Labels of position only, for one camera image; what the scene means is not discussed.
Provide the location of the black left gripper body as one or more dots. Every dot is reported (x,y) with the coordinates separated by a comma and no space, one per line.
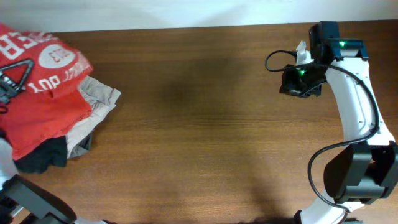
(8,86)

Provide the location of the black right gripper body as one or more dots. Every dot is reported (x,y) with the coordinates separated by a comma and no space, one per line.
(296,88)

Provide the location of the orange t-shirt with white print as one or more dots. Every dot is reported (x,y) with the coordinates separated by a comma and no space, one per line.
(58,67)

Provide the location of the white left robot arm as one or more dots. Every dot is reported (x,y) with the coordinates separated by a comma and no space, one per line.
(18,193)

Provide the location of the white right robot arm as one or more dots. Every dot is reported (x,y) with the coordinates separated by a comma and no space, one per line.
(366,168)

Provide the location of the folded red shirt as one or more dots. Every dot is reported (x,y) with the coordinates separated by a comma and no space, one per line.
(33,118)

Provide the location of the folded black garment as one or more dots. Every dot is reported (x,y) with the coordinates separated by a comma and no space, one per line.
(52,152)

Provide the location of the folded beige garment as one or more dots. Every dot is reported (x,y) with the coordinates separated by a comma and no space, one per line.
(102,99)

